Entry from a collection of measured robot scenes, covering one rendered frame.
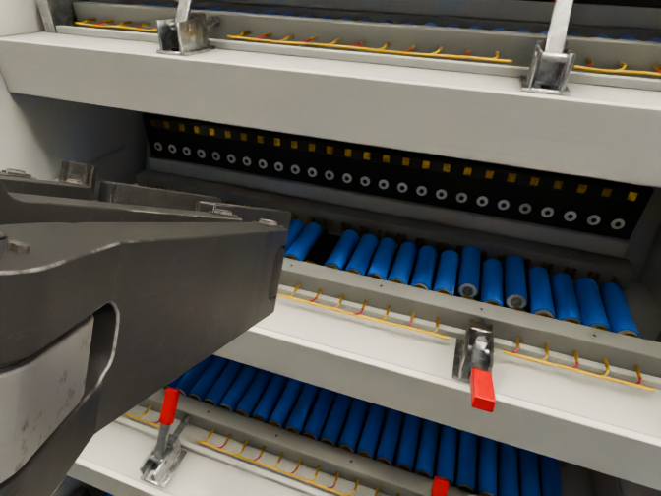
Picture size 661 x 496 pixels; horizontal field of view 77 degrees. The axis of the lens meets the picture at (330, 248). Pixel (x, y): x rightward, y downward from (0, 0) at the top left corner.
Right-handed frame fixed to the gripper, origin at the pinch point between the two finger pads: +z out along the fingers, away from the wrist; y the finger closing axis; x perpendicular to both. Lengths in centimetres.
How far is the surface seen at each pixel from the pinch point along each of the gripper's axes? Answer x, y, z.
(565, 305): 2.3, -20.3, 22.9
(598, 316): 2.5, -22.7, 22.3
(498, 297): 2.8, -14.9, 22.0
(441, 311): 4.5, -10.5, 19.1
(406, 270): 2.3, -6.9, 23.2
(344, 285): 4.2, -2.4, 19.0
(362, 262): 2.4, -2.8, 22.8
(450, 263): 1.0, -10.6, 25.1
